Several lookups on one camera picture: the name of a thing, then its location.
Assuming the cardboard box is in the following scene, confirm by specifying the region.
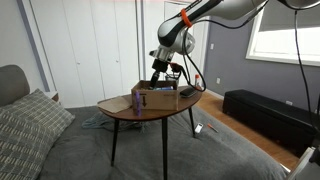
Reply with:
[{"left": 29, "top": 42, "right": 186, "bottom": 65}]
[{"left": 131, "top": 80, "right": 178, "bottom": 110}]

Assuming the window with white blind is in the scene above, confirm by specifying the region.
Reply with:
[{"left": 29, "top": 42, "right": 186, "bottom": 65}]
[{"left": 246, "top": 0, "right": 320, "bottom": 66}]

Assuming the white remote control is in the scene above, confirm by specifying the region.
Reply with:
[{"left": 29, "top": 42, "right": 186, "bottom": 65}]
[{"left": 195, "top": 123, "right": 203, "bottom": 134}]

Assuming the white orange glue bottle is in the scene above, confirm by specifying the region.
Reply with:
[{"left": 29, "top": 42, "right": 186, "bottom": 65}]
[{"left": 195, "top": 74, "right": 202, "bottom": 90}]

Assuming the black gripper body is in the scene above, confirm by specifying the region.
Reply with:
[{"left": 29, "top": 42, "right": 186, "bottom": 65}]
[{"left": 151, "top": 59, "right": 169, "bottom": 81}]

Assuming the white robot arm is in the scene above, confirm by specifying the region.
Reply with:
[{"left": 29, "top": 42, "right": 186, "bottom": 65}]
[{"left": 150, "top": 0, "right": 270, "bottom": 89}]

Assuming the black bench ottoman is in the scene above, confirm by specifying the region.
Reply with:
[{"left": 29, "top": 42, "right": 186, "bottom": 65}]
[{"left": 223, "top": 89, "right": 319, "bottom": 156}]

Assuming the patterned grey pillow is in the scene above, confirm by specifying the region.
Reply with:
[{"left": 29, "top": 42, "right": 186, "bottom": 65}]
[{"left": 0, "top": 89, "right": 75, "bottom": 180}]

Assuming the grey headboard cushion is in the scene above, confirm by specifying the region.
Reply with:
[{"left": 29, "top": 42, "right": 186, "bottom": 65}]
[{"left": 0, "top": 65, "right": 30, "bottom": 106}]

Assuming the teal crumpled cloth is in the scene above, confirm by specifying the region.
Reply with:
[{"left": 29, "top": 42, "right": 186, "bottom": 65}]
[{"left": 82, "top": 112, "right": 149, "bottom": 132}]

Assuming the round wooden side table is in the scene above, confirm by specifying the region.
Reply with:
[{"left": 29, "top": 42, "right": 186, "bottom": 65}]
[{"left": 98, "top": 86, "right": 202, "bottom": 180}]

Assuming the clear glass cup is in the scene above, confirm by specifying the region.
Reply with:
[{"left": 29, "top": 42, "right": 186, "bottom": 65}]
[{"left": 165, "top": 74, "right": 180, "bottom": 87}]

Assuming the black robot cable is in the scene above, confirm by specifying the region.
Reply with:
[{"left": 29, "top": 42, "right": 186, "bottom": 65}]
[{"left": 179, "top": 0, "right": 320, "bottom": 134}]

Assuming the blue object in box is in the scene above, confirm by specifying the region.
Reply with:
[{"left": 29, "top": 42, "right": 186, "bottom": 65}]
[{"left": 153, "top": 86, "right": 175, "bottom": 91}]

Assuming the black flat case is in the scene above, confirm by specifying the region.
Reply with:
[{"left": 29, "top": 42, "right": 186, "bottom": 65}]
[{"left": 180, "top": 87, "right": 197, "bottom": 98}]

